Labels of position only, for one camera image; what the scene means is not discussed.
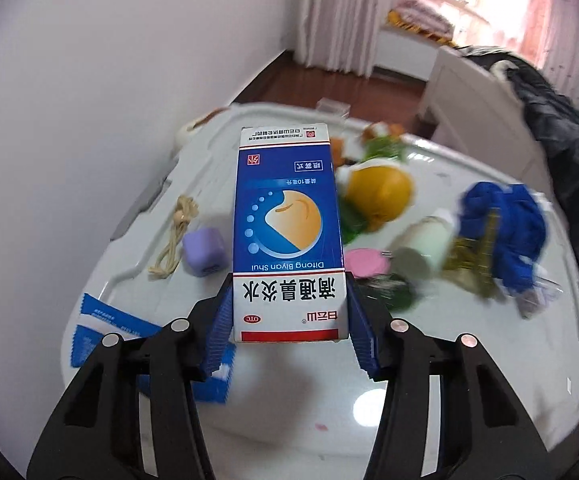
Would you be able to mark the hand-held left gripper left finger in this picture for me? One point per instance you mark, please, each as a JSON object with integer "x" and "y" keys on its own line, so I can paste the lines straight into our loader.
{"x": 222, "y": 320}

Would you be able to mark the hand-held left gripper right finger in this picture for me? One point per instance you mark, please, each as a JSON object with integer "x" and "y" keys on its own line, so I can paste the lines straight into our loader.
{"x": 364, "y": 330}

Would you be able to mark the blue and white medicine box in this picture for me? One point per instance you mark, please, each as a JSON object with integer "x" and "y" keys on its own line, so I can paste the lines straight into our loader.
{"x": 289, "y": 220}

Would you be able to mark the dark green spray bottle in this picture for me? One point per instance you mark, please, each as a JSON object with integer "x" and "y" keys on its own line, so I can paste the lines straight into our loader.
{"x": 399, "y": 294}

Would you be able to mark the light purple cube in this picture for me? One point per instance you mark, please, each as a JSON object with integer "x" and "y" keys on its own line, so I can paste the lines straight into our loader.
{"x": 204, "y": 255}

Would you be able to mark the pink oval nail clipper case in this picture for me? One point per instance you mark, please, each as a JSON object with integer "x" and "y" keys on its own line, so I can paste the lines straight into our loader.
{"x": 364, "y": 262}

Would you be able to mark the pale green bottle white cap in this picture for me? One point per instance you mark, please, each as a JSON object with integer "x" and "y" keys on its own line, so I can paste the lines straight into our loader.
{"x": 429, "y": 245}

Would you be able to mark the blue and white packet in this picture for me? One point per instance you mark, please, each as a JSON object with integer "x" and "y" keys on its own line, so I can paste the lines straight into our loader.
{"x": 99, "y": 332}

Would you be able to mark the yellow plush toy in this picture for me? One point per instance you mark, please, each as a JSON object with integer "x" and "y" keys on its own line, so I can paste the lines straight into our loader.
{"x": 379, "y": 195}

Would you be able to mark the blue cloth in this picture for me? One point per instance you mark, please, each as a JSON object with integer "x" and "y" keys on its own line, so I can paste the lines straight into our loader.
{"x": 509, "y": 225}

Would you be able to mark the white and brown plush toy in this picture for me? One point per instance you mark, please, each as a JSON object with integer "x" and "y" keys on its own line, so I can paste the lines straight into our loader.
{"x": 187, "y": 132}

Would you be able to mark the clear plastic holder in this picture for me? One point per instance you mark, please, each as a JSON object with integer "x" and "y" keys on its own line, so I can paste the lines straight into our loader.
{"x": 334, "y": 109}

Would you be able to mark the black and white printed blanket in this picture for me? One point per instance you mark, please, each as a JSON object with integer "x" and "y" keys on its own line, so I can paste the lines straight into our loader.
{"x": 502, "y": 66}

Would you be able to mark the yellow tiger print blanket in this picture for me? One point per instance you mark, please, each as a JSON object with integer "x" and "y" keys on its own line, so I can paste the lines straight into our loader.
{"x": 409, "y": 31}

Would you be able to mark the spotted pale pink curtain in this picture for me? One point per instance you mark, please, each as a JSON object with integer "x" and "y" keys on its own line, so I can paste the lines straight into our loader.
{"x": 349, "y": 10}

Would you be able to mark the folded pink quilt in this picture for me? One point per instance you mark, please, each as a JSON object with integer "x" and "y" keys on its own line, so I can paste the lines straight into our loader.
{"x": 419, "y": 12}

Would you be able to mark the sheer pink curtain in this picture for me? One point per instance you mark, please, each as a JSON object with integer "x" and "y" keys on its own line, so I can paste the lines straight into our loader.
{"x": 494, "y": 5}

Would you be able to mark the white bed frame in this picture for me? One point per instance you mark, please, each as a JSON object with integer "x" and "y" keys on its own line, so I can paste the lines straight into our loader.
{"x": 469, "y": 105}

